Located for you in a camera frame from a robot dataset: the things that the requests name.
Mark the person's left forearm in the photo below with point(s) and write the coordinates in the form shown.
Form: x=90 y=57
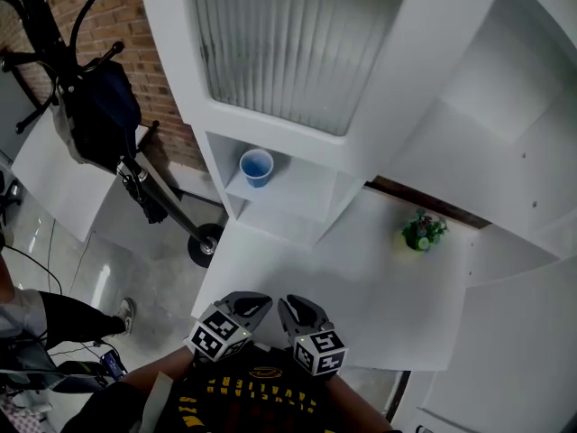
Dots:
x=158 y=363

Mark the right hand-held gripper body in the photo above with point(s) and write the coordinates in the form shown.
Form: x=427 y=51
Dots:
x=320 y=350

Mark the person's right forearm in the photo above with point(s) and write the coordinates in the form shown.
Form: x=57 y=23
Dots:
x=356 y=399

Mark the blue plastic cup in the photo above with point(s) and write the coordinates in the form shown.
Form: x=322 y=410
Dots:
x=257 y=167

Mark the white side cabinet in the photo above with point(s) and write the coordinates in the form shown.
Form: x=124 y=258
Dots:
x=63 y=178

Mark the white desk top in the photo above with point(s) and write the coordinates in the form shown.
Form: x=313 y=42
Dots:
x=360 y=296

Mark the dark shirt with yellow print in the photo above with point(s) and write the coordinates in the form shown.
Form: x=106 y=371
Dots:
x=261 y=399

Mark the white desk hutch shelving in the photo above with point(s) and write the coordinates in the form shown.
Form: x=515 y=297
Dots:
x=473 y=129

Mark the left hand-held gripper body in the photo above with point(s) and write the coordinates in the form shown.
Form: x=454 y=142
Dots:
x=216 y=334

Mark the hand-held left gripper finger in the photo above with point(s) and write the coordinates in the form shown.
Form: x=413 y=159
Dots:
x=259 y=319
x=248 y=296

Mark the small device with blue screen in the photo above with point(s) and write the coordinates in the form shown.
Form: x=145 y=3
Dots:
x=112 y=363

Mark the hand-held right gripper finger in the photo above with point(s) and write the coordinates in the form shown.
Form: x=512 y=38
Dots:
x=288 y=320
x=311 y=314

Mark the black coat rack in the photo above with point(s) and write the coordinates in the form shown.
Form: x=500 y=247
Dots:
x=40 y=25

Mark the small potted flower plant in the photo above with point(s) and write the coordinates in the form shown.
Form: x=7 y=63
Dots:
x=424 y=233

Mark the black folded umbrella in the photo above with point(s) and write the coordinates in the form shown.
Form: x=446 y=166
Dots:
x=146 y=196

